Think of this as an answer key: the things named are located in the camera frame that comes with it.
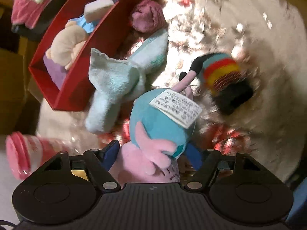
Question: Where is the blue plush item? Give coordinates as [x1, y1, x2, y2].
[68, 12, 101, 34]

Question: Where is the purple soft block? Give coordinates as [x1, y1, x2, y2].
[43, 53, 68, 90]

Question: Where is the red rectangular box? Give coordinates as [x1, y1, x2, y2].
[28, 0, 162, 112]

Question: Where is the light blue plush elephant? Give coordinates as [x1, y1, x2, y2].
[85, 27, 170, 134]

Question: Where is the beige bear plush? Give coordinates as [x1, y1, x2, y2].
[45, 24, 89, 70]

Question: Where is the pig plush teal dress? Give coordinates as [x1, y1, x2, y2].
[109, 71, 203, 184]

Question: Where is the rainbow striped black plush toy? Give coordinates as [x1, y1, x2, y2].
[191, 53, 254, 115]

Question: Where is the wooden desk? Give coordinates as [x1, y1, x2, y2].
[0, 0, 46, 135]

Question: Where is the pink lidded jar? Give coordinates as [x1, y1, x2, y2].
[6, 131, 73, 181]

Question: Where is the maroon fuzzy plush ball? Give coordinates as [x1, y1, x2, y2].
[130, 0, 167, 33]

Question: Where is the white floral cloth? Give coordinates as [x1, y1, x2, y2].
[36, 0, 307, 183]

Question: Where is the pink cartoon quilt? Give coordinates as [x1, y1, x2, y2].
[11, 0, 61, 28]

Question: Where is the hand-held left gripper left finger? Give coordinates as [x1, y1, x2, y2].
[36, 140, 121, 192]

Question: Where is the white sponge block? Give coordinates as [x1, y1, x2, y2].
[84, 0, 116, 23]

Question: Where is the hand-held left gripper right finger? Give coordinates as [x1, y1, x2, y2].
[186, 144, 265, 192]

